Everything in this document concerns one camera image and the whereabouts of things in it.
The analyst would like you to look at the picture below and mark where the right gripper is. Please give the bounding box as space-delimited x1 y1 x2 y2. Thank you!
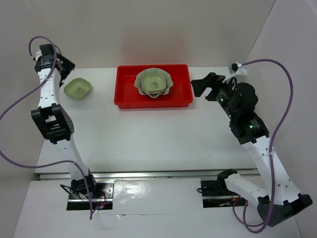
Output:
190 72 238 119

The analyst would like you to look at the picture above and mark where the green square plate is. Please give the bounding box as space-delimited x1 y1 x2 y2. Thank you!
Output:
141 73 167 94
64 78 92 100

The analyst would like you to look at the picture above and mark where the large green scalloped bowl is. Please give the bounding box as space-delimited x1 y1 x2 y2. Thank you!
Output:
134 68 174 99

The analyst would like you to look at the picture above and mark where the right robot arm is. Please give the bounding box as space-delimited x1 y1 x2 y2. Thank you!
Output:
191 72 313 227

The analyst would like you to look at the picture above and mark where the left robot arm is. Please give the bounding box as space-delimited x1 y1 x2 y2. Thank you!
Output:
31 44 98 198

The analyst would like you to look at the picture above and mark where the red plastic bin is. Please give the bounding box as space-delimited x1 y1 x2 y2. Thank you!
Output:
114 64 193 109

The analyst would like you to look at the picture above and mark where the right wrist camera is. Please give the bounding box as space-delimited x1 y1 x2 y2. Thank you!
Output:
222 62 248 83

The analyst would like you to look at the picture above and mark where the front aluminium rail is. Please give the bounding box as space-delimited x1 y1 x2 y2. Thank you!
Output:
38 169 260 180

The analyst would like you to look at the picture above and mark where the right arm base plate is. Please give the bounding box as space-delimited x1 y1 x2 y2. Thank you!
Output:
197 180 245 208

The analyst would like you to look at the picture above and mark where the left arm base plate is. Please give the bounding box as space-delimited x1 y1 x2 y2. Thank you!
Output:
60 181 114 211

